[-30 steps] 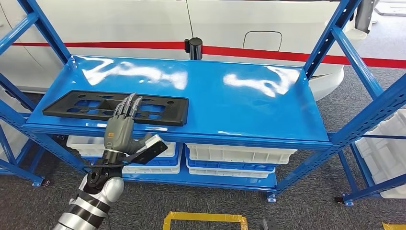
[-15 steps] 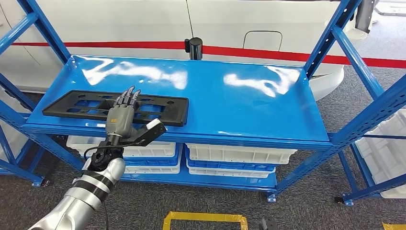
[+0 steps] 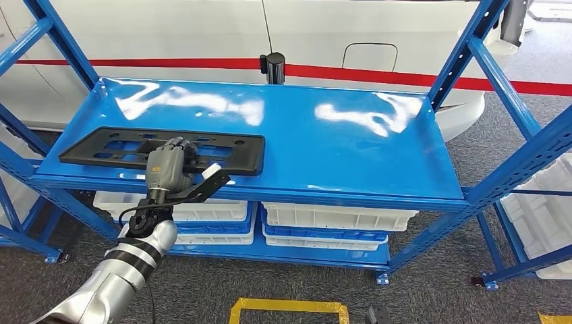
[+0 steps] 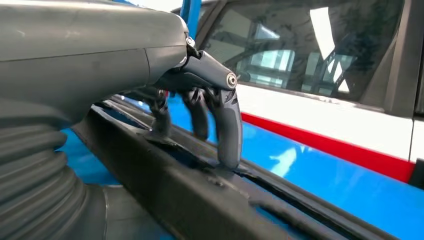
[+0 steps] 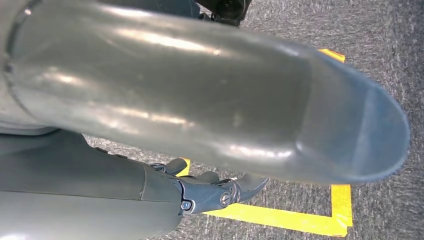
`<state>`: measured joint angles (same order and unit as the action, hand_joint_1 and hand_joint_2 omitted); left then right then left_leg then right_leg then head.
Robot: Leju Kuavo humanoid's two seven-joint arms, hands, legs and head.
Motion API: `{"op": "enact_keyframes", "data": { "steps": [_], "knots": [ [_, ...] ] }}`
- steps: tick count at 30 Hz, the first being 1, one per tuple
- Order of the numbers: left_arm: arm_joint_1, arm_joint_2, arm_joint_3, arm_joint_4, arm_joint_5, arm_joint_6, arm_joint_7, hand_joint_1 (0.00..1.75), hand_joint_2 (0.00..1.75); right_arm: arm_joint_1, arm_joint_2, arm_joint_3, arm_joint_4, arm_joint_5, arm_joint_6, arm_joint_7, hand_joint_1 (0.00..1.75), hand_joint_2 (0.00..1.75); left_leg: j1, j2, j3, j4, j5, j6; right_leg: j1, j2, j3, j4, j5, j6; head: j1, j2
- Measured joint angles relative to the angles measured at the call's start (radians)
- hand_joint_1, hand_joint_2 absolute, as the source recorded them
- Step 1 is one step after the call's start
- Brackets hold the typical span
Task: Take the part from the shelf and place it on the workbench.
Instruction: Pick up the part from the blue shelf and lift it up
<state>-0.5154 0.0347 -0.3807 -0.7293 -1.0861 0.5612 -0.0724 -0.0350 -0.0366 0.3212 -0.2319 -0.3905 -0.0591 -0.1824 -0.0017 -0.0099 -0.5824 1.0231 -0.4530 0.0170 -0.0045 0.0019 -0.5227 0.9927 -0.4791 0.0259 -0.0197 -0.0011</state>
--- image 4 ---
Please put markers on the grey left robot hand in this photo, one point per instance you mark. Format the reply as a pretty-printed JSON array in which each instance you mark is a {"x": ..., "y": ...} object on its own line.
[{"x": 82, "y": 59}]

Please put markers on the blue metal shelf rack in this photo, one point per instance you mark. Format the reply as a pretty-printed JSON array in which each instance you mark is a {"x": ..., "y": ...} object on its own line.
[{"x": 314, "y": 179}]

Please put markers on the white car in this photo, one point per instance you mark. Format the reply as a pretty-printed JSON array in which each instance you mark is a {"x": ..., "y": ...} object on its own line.
[{"x": 314, "y": 109}]

